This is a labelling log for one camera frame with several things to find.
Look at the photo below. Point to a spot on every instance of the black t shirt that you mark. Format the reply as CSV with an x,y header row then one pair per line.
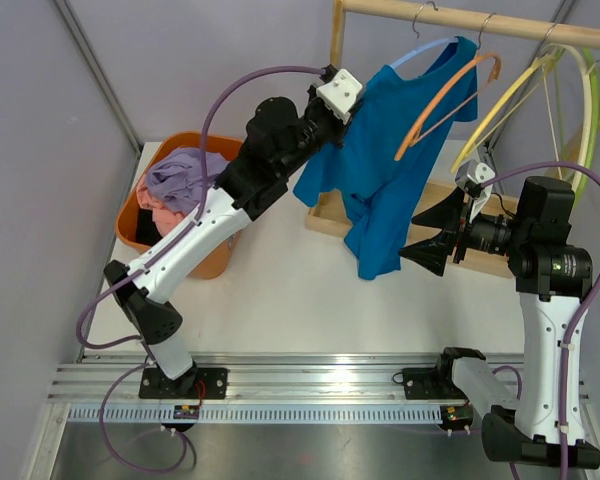
x,y
146,231

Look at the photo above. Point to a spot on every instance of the wooden clothes rack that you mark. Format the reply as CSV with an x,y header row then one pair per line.
x,y
328,216

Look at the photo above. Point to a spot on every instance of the cream yellow hanger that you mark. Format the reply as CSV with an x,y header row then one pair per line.
x,y
472,143

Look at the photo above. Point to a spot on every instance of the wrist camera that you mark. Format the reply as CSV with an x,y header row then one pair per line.
x,y
341,94
470,178

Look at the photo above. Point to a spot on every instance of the lime green hanger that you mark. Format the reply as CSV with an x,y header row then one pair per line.
x,y
591,109

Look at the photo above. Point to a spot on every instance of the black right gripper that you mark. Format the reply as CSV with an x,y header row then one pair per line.
x,y
434,252

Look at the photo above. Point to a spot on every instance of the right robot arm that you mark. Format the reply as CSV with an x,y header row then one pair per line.
x,y
542,426

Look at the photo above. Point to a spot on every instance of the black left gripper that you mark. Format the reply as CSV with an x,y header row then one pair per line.
x,y
339,127

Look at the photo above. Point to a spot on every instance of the blue t shirt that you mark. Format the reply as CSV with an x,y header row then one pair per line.
x,y
379,191

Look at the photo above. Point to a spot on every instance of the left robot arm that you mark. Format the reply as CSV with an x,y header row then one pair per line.
x,y
279,141

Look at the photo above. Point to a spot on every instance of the lilac t shirt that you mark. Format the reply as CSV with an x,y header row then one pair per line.
x,y
177,180

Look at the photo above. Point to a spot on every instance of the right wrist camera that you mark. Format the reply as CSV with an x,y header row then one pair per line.
x,y
470,178

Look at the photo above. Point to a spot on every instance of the pink t shirt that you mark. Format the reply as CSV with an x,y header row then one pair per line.
x,y
164,219

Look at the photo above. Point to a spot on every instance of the orange brown hanger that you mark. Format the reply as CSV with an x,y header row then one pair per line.
x,y
415,134

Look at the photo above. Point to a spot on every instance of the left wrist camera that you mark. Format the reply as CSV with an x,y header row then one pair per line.
x,y
341,94

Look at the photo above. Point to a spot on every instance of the orange plastic basket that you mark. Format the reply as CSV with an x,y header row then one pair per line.
x,y
126,226

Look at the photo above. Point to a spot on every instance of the light blue hanger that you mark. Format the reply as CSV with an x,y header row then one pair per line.
x,y
421,48

